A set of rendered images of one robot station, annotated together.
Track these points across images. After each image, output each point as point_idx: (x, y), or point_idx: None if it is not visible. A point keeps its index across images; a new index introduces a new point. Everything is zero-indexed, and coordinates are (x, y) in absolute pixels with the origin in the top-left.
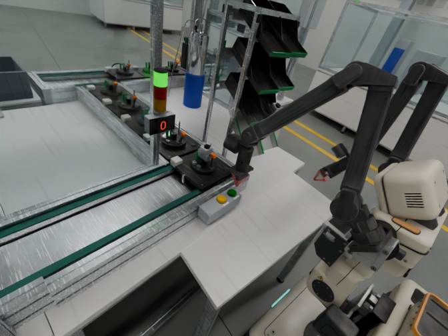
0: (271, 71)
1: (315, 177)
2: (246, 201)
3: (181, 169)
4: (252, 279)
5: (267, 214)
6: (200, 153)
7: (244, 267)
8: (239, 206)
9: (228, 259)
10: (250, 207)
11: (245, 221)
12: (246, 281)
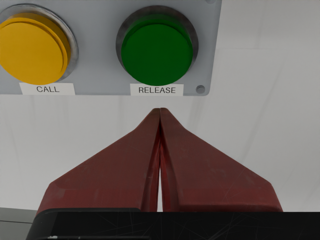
0: None
1: None
2: (281, 34)
3: None
4: (35, 209)
5: (275, 134)
6: None
7: (35, 187)
8: (219, 31)
9: (1, 155)
10: (256, 71)
11: (167, 101)
12: (17, 205)
